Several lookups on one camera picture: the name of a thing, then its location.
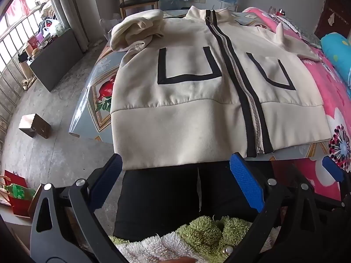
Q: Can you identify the red paper bag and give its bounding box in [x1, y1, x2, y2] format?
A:
[0, 170, 30, 218]

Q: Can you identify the pink floral blanket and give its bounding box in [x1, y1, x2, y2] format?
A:
[243, 5, 351, 206]

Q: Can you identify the grey curtain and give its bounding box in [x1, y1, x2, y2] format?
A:
[45, 0, 91, 52]

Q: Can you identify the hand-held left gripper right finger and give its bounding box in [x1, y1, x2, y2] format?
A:
[230, 152, 340, 263]

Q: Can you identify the window railing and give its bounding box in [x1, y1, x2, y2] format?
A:
[0, 0, 52, 102]

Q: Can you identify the table with fruit-print cover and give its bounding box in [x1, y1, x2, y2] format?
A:
[68, 7, 331, 161]

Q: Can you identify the grey cabinet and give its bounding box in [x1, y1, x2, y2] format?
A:
[29, 29, 84, 92]

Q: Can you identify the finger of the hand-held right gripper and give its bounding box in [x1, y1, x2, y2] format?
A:
[321, 156, 346, 187]

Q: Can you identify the brown cardboard box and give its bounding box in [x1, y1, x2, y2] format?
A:
[19, 113, 51, 139]

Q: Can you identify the white water dispenser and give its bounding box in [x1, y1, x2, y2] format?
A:
[217, 1, 240, 13]

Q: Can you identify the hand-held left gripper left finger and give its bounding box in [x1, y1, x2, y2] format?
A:
[30, 153, 132, 263]

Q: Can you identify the clear plastic bag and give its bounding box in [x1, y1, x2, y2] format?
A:
[99, 18, 121, 43]

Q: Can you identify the cyan and pink pillow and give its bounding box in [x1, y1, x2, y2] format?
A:
[321, 32, 351, 84]

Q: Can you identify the pink hanging cloth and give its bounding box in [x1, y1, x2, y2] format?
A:
[5, 0, 32, 25]

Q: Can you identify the lace-edged grey cloth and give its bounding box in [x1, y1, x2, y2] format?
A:
[284, 16, 322, 48]

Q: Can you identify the white plastic bag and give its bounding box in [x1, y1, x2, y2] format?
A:
[38, 18, 59, 36]

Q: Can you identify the green bottle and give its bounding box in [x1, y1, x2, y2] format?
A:
[4, 183, 36, 200]

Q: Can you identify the cream zip jacket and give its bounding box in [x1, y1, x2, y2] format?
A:
[109, 5, 333, 170]

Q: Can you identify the dark red door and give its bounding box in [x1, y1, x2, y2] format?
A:
[314, 0, 351, 40]

